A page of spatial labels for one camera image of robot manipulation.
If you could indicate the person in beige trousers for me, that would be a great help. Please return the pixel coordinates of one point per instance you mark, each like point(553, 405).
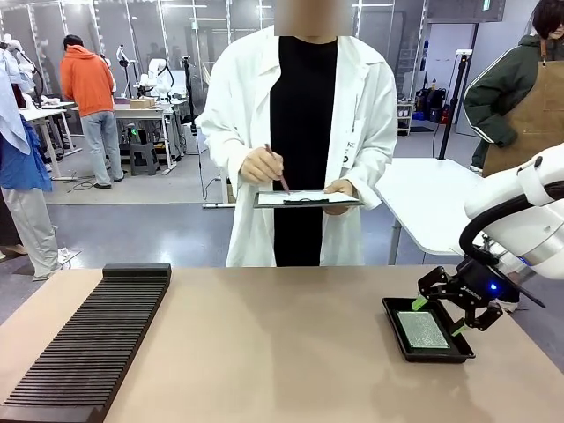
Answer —
point(26, 220)

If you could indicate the person's right hand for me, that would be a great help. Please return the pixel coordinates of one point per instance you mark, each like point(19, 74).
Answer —
point(262, 167)

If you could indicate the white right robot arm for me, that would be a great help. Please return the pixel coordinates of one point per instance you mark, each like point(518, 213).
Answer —
point(529, 220)

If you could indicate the cardboard box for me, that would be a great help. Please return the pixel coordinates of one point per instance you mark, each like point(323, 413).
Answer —
point(142, 103)

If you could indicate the white slim background stand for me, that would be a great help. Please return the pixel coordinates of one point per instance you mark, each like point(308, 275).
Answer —
point(122, 55)

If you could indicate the black plastic tray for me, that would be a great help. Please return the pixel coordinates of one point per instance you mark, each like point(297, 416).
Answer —
point(436, 357)

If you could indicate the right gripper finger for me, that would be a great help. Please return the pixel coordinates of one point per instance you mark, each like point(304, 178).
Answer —
point(482, 319)
point(438, 284)

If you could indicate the black background tripod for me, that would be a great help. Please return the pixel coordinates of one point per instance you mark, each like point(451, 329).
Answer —
point(190, 101)

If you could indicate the black slotted PCB rack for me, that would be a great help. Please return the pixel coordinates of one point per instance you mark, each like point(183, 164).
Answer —
point(88, 343)

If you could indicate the white background desk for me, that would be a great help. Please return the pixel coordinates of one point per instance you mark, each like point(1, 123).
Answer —
point(44, 115)

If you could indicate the grey step stool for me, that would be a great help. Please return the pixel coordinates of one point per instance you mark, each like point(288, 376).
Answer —
point(143, 158)

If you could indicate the black device with green light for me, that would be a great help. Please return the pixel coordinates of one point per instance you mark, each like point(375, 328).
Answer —
point(134, 132)

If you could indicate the person's left hand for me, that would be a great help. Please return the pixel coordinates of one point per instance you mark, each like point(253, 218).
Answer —
point(341, 188)

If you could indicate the dark red pen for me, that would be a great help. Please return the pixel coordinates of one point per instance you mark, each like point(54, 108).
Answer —
point(282, 178)

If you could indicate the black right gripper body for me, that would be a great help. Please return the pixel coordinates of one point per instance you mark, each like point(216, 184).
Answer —
point(476, 286)

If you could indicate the white name badge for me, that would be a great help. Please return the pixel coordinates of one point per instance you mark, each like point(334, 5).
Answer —
point(351, 145)

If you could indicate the person in white lab coat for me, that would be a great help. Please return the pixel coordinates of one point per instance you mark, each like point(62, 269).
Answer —
point(238, 110)

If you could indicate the orange garment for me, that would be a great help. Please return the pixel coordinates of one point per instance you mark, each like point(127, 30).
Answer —
point(86, 83)

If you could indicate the black background bags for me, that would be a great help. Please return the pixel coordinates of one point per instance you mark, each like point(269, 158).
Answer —
point(434, 106)

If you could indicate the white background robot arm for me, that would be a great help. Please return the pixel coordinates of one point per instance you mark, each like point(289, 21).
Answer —
point(155, 70)
point(17, 48)

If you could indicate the black camera pole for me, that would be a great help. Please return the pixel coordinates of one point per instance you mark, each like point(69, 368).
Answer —
point(454, 101)

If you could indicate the white background shelf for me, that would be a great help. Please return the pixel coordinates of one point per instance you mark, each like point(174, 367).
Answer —
point(405, 116)

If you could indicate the background person in light jeans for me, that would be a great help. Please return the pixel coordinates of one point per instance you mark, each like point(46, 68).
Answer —
point(101, 141)

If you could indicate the black clipboard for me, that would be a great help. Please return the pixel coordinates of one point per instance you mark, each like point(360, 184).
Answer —
point(304, 202)

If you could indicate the white side table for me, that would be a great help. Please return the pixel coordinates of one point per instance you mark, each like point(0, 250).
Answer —
point(418, 198)

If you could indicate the light blue hanging shirt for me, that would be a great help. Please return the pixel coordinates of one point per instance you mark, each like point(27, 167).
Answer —
point(11, 110)

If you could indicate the person in brown apron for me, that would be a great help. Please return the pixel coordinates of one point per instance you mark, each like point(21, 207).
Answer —
point(520, 88)

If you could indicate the white background work table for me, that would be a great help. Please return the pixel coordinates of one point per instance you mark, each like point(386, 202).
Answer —
point(141, 113)

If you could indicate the green glass plate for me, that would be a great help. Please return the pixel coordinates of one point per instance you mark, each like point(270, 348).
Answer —
point(423, 330)

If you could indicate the white paper sheet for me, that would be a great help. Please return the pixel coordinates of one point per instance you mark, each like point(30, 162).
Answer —
point(273, 198)

